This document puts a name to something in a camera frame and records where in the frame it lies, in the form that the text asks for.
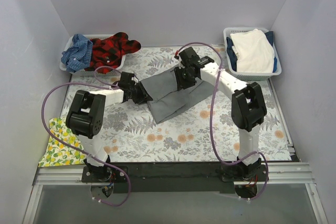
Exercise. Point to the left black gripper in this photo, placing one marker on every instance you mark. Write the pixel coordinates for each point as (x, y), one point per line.
(139, 92)

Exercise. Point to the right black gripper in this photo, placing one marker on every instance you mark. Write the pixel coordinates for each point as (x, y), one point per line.
(182, 77)

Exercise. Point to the grey long sleeve shirt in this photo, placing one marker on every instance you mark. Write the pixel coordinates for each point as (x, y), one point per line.
(167, 101)

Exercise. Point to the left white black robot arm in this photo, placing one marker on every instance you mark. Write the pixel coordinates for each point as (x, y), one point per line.
(85, 119)

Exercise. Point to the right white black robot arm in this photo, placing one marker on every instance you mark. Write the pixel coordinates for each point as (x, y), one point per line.
(248, 107)

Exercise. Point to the red black plaid shirt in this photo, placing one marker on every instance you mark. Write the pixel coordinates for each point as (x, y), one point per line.
(109, 51)

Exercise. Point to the white folded shirt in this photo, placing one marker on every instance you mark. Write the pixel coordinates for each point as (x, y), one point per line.
(253, 51)

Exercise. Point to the blue checked shirt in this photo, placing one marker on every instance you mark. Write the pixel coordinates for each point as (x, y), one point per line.
(78, 56)

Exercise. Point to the floral patterned table mat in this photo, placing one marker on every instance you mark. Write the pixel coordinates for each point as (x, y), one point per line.
(130, 134)

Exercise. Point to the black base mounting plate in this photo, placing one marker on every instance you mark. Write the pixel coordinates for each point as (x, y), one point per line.
(166, 177)

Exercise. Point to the lemon print cloth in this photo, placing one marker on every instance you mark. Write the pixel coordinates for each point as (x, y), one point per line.
(57, 154)

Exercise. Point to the aluminium frame rail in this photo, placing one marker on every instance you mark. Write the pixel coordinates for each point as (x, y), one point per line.
(279, 173)

